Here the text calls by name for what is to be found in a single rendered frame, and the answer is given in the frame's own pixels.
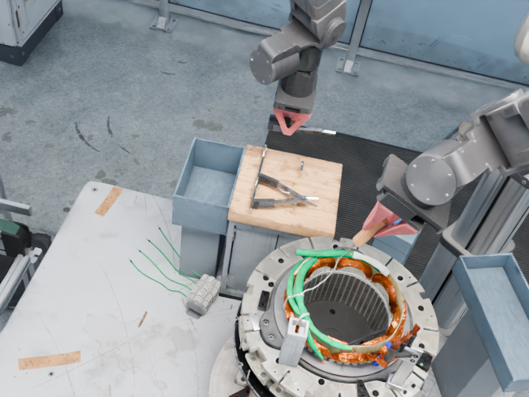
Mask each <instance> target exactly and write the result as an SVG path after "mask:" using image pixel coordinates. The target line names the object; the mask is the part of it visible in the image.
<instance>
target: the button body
mask: <svg viewBox="0 0 529 397"><path fill-rule="evenodd" d="M420 232H421V230H420V231H419V232H418V233H416V234H413V235H390V236H383V237H379V238H375V239H374V242H373V244H372V247H374V248H376V249H378V250H381V251H382V252H384V253H385V254H388V255H389V256H391V257H392V258H393V259H395V260H396V261H397V262H399V263H400V264H401V265H403V266H404V264H405V262H406V260H407V258H408V256H409V254H410V252H411V250H412V248H413V246H414V244H415V242H416V240H417V238H418V236H419V234H420Z"/></svg>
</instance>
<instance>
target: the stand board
mask: <svg viewBox="0 0 529 397"><path fill-rule="evenodd" d="M263 151H264V148H263V147H256V146H253V145H249V144H247V145H246V150H245V154H244V157H243V160H242V165H241V168H240V171H239V176H238V179H237V183H236V185H235V191H234V194H233V197H232V200H231V205H230V209H229V212H228V220H229V221H236V222H240V223H244V224H251V225H255V226H259V227H263V228H270V229H274V230H278V231H281V232H289V233H293V234H296V235H300V236H308V237H317V236H332V240H333V238H334V235H335V225H336V218H337V211H338V198H339V191H340V183H341V176H342V164H339V163H335V162H331V161H325V160H320V159H316V158H309V157H306V156H301V155H297V154H291V153H287V152H282V151H278V150H272V149H268V148H267V150H266V153H265V156H264V163H263V166H262V170H261V173H263V174H265V175H267V176H270V177H272V178H275V179H277V180H279V183H281V184H284V185H285V186H287V187H289V188H290V189H292V190H294V191H296V192H297V193H299V194H300V195H306V196H313V197H319V199H308V202H311V203H314V204H316V205H317V207H315V206H311V205H308V204H305V203H303V202H297V205H296V209H295V211H293V206H294V204H293V203H289V204H282V205H276V206H275V205H274V207H258V206H253V209H252V213H251V214H249V209H250V203H251V199H252V196H253V190H254V187H255V183H256V180H257V174H258V170H259V167H260V163H261V158H262V154H263ZM301 161H304V165H303V170H302V174H301V178H300V177H298V176H299V171H300V167H301ZM255 198H256V199H275V200H277V199H290V198H295V197H294V196H292V195H290V194H288V193H286V192H282V189H280V188H276V187H273V186H270V185H268V184H265V183H263V182H261V181H259V183H258V186H257V192H256V196H255Z"/></svg>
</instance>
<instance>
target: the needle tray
mask: <svg viewBox="0 0 529 397"><path fill-rule="evenodd" d="M452 271H453V275H454V276H455V279H456V281H457V284H458V286H459V288H460V290H461V294H462V295H463V298H464V300H465V303H466V305H467V308H468V310H467V311H466V313H465V314H464V316H463V317H462V318H461V320H460V322H459V323H458V325H457V327H456V328H455V329H454V330H453V332H452V333H451V335H450V336H449V338H448V340H447V341H446V342H445V344H444V345H443V347H442V349H441V350H440V351H439V352H438V354H437V356H436V357H435V359H434V360H433V362H432V363H431V368H432V371H433V374H434V376H435V379H436V382H437V385H438V389H439V391H440V393H441V396H442V397H491V396H492V395H493V394H494V393H495V392H496V391H497V390H498V389H499V388H500V386H501V390H502V391H503V392H512V391H527V390H529V285H528V283H527V281H526V280H525V278H524V276H523V274H522V272H521V270H520V267H519V266H518V264H517V262H516V259H515V258H514V256H513V254H512V253H507V254H477V255H462V256H459V258H458V259H457V261H456V263H455V265H454V266H453V268H452Z"/></svg>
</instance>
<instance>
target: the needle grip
mask: <svg viewBox="0 0 529 397"><path fill-rule="evenodd" d="M387 224H388V220H387V218H386V219H384V220H382V221H380V222H379V223H377V224H375V225H373V226H372V227H370V228H368V229H366V230H363V229H362V230H361V231H360V232H359V233H357V234H356V235H355V236H354V237H353V244H354V245H356V246H357V247H362V246H363V245H364V244H365V243H367V242H368V241H369V240H370V239H371V238H372V237H373V236H374V235H375V234H376V233H377V232H378V231H379V230H381V229H382V228H383V227H384V226H386V225H387Z"/></svg>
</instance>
